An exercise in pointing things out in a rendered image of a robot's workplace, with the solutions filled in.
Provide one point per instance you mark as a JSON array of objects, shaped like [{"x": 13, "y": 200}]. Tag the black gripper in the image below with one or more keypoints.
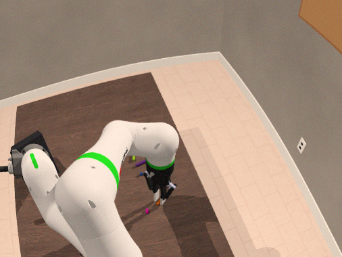
[{"x": 154, "y": 183}]

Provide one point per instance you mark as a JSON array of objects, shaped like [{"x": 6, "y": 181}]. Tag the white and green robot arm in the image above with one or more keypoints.
[{"x": 80, "y": 204}]

